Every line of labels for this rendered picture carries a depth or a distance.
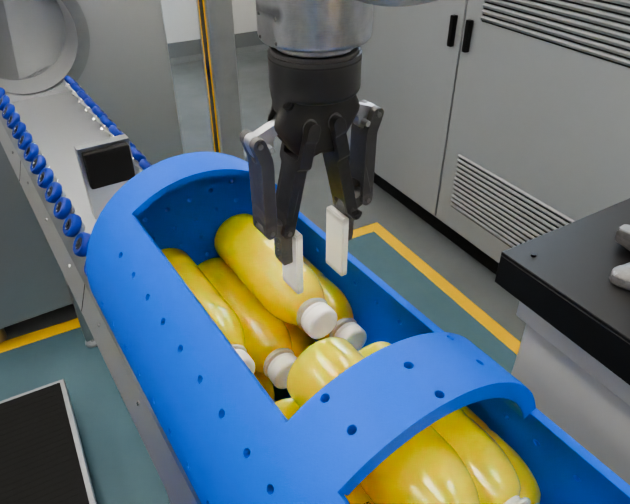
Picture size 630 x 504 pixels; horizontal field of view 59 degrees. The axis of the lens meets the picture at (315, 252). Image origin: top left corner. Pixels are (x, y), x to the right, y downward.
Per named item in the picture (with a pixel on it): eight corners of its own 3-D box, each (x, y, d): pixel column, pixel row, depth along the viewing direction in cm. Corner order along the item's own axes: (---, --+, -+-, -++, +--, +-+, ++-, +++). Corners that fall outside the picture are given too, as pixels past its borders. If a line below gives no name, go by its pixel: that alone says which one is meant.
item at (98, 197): (139, 200, 121) (125, 133, 112) (145, 209, 118) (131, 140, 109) (92, 214, 116) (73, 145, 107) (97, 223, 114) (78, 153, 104)
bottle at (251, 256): (245, 264, 79) (318, 344, 66) (204, 252, 74) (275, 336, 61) (269, 221, 77) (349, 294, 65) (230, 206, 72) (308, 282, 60)
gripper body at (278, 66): (332, 24, 49) (330, 125, 54) (244, 39, 45) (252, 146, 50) (387, 45, 44) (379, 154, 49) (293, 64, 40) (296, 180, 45)
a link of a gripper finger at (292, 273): (303, 234, 52) (296, 237, 52) (304, 292, 56) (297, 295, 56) (286, 220, 54) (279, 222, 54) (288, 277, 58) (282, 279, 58)
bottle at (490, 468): (377, 331, 54) (535, 479, 41) (403, 356, 59) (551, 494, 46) (326, 385, 54) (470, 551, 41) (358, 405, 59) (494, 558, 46)
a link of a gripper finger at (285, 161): (324, 124, 46) (310, 123, 45) (297, 242, 51) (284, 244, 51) (299, 109, 49) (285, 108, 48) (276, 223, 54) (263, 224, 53)
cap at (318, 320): (315, 330, 65) (324, 339, 64) (292, 325, 62) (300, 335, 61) (332, 302, 64) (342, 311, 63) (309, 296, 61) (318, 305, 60)
